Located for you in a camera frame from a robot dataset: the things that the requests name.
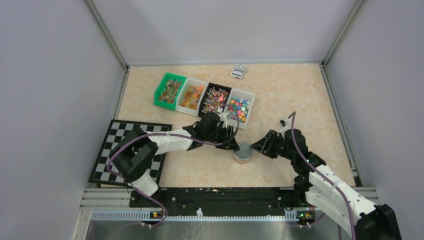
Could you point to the silver jar lid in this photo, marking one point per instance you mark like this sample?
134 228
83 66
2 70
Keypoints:
245 149

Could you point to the clear plastic jar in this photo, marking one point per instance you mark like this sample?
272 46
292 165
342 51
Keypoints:
241 160

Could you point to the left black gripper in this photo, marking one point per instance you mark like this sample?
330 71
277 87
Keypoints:
232 145

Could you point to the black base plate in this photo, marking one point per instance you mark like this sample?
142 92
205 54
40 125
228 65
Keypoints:
228 202

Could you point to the green candy bin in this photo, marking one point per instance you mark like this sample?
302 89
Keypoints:
166 93

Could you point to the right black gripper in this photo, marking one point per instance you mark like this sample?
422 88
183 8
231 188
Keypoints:
265 145

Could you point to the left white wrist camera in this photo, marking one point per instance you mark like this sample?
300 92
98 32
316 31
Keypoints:
224 118

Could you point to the black white checkerboard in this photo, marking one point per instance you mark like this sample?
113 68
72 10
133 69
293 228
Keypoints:
116 131

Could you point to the white cable duct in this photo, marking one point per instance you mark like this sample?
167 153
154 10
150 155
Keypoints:
145 216

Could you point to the playing card box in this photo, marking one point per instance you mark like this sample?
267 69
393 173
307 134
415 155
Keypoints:
238 71

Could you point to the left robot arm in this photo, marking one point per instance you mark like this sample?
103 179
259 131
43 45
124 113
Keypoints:
131 157

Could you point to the white bin colourful candies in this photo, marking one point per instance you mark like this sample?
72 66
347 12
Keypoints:
241 102

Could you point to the white bin orange candies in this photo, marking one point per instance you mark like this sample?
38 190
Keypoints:
189 98

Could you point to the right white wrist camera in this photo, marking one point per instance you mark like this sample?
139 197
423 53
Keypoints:
285 125

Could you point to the black candy bin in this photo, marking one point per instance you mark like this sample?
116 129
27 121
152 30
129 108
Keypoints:
214 97

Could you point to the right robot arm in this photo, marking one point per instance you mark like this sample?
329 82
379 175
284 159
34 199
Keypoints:
318 185

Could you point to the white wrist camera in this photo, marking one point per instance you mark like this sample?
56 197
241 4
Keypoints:
224 118
285 125

